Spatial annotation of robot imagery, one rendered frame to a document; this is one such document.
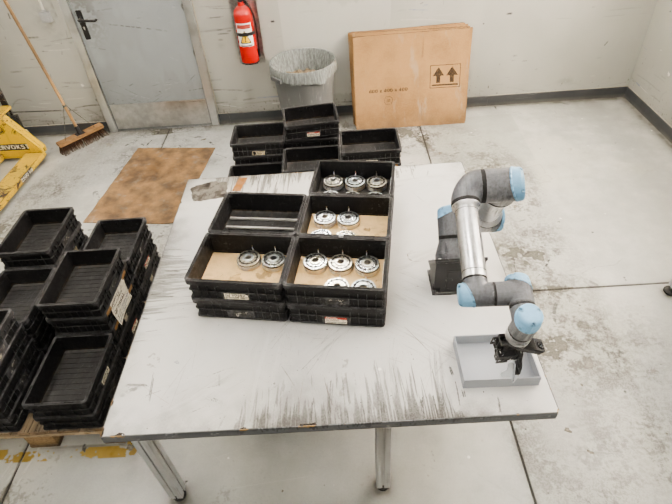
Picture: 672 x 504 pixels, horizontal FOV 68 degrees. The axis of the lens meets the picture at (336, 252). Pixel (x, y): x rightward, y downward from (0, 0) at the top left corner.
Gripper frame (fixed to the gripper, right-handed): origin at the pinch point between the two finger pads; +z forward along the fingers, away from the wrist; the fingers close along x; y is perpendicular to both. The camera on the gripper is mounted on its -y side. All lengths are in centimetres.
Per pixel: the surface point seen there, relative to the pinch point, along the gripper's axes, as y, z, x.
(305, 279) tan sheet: 67, 14, -49
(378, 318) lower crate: 40, 17, -29
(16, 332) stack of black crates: 210, 52, -59
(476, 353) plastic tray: 4.4, 18.0, -10.9
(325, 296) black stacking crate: 60, 7, -36
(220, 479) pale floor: 117, 85, 11
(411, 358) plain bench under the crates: 29.2, 18.7, -11.9
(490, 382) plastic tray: 4.1, 12.0, 2.8
